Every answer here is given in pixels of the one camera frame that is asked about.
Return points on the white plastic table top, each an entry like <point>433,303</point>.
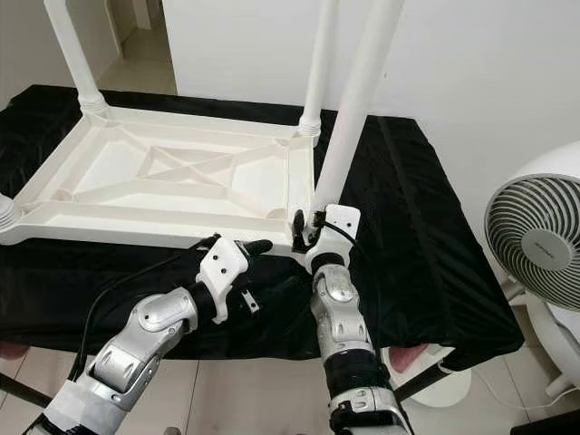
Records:
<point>118,181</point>

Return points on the white plastic table leg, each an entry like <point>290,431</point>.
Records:
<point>320,63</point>
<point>72,50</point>
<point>7,213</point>
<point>362,100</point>

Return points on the red plastic stool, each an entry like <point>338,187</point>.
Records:
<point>14,350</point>

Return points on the pink plastic object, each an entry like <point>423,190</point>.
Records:
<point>408,355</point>

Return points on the white round plastic object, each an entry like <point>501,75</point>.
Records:
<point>449,385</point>

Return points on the white standing fan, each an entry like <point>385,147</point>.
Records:
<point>539,227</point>

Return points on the black tablecloth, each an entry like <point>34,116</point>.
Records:
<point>435,272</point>

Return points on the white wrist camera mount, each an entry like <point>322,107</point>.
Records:
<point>343,219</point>
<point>227,263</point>

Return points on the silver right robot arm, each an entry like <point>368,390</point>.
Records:
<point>340,308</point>

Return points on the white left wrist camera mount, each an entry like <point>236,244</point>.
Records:
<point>227,263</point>

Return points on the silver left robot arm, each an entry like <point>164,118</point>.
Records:
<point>154,326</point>

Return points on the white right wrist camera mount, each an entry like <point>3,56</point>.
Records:
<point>343,219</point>

